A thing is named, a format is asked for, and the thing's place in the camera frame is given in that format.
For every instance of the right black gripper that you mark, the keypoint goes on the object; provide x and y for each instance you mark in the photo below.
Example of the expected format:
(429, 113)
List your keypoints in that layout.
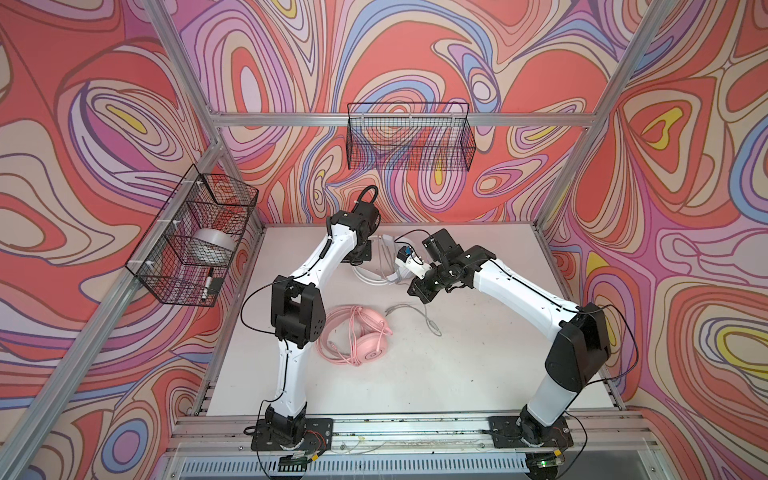
(417, 288)

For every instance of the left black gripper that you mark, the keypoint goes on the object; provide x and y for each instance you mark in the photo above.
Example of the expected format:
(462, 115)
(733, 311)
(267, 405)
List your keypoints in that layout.
(367, 255)

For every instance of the white headphones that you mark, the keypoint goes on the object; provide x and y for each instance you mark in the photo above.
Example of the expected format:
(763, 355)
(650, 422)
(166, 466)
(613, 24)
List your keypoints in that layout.
(381, 270)

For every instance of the pink cat-ear headphones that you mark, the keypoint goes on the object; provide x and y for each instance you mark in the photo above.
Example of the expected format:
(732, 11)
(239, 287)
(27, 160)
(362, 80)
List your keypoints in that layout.
(367, 333)

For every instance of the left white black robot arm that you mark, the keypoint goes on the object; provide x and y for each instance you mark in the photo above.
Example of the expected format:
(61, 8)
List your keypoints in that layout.
(298, 315)

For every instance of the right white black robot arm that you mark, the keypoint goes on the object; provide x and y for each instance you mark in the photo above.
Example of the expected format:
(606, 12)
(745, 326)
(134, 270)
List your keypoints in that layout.
(579, 345)

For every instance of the white tape roll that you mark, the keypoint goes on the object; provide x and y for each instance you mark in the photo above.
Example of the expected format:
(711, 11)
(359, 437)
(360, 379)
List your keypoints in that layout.
(211, 247)

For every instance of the black marker in basket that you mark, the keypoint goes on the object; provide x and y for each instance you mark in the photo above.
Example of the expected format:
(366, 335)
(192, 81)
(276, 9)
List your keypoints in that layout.
(211, 288)

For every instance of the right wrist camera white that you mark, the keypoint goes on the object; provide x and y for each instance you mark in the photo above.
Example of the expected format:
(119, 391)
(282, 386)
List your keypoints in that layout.
(407, 258)

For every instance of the black wire basket back wall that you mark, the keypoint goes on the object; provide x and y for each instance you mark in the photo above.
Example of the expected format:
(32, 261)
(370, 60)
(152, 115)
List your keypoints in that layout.
(409, 136)

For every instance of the black wire basket wall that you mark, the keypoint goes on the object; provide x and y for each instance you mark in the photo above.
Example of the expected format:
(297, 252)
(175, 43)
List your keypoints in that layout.
(161, 263)
(409, 136)

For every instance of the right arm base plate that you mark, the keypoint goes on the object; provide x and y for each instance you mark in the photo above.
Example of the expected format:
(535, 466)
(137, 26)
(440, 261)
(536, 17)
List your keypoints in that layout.
(513, 432)

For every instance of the black wire basket left wall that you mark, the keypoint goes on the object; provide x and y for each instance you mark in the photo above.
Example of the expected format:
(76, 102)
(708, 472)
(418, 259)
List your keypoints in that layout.
(161, 263)

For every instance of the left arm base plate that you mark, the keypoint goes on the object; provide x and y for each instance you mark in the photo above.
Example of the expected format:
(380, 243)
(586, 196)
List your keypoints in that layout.
(309, 435)

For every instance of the aluminium front rail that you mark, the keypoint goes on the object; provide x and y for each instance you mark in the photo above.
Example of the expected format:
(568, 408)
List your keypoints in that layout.
(590, 430)

